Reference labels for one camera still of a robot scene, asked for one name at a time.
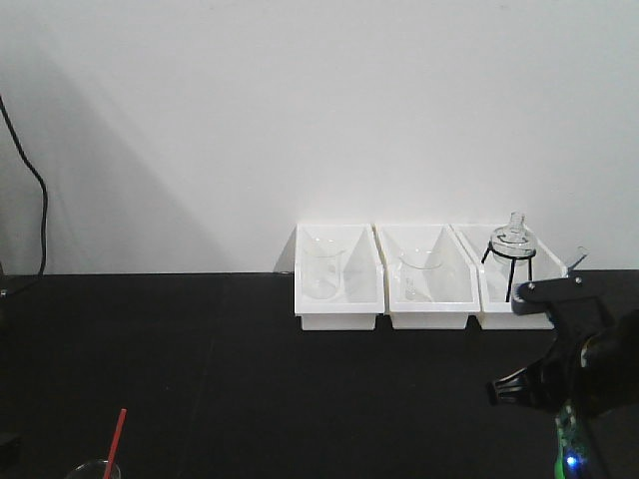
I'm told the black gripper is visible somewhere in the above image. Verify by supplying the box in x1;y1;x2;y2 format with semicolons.
486;274;638;417

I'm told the red plastic spoon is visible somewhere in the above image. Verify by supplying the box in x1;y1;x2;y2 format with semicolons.
102;408;128;479

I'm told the green plastic spoon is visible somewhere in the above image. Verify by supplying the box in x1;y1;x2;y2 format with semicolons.
553;439;565;479

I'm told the clear glass rod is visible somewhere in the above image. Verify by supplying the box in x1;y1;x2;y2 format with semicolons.
564;245;589;274

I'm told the right white plastic bin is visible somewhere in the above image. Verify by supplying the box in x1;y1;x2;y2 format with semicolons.
451;224;567;330

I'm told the white plastic bin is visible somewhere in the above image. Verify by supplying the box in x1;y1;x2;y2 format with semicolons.
451;224;567;330
295;224;385;330
374;224;480;329

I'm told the glass flask on tripod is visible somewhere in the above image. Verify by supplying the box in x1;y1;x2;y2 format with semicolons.
490;212;537;258

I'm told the middle white plastic bin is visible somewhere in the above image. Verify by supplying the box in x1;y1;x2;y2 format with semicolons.
374;224;480;329

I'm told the glass beaker in middle bin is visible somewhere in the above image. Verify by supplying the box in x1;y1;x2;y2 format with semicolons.
398;248;442;302

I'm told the glass beaker in bin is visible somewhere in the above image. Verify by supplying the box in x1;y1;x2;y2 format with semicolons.
302;238;344;300
398;248;442;302

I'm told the left white plastic bin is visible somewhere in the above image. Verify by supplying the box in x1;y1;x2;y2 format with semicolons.
295;224;385;330

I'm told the glass beaker in left bin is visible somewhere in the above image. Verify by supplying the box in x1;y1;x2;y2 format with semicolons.
302;238;344;300

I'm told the glass beaker at front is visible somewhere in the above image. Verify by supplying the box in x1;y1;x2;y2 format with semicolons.
64;459;122;479

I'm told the black wire tripod stand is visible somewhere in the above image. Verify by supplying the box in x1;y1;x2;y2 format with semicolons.
480;240;536;302

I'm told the black hanging cable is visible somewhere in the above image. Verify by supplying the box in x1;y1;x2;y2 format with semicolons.
0;92;51;296

